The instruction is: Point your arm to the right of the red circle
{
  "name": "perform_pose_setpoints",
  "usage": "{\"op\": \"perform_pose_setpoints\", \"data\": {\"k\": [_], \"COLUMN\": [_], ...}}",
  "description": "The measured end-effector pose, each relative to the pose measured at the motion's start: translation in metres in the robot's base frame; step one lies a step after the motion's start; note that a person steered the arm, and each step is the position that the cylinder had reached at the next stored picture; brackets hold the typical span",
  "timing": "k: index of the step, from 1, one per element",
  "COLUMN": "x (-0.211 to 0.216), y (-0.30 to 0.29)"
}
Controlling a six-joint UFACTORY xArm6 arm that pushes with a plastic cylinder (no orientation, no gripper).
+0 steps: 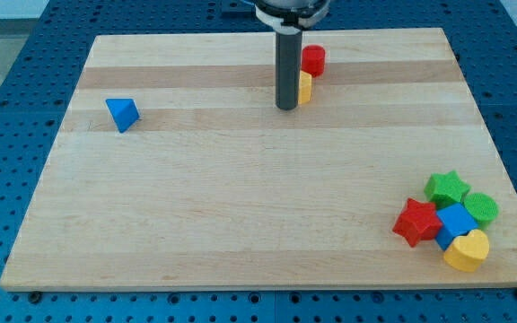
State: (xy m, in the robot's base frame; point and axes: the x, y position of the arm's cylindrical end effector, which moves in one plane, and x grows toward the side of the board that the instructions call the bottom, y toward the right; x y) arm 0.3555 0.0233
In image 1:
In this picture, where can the blue perforated table plate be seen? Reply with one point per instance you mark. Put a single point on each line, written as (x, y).
(35, 94)

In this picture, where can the yellow pentagon block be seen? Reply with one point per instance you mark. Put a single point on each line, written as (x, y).
(305, 86)

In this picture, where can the red star block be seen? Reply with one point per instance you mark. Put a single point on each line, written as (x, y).
(417, 221)

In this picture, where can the blue triangle block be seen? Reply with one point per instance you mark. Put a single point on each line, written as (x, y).
(123, 112)

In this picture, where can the yellow heart block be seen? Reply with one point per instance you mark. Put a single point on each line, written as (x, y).
(468, 252)

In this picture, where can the wooden board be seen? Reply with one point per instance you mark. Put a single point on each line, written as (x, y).
(215, 188)

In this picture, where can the green star block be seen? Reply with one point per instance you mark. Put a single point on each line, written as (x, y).
(446, 189)

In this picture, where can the dark grey cylindrical pointer rod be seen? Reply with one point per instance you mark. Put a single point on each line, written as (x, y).
(288, 66)

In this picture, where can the blue cube block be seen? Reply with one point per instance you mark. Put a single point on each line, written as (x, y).
(456, 221)

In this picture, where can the red cylinder block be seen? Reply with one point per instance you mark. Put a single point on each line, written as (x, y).
(313, 60)

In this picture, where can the green cylinder block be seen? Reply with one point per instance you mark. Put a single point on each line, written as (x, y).
(482, 207)

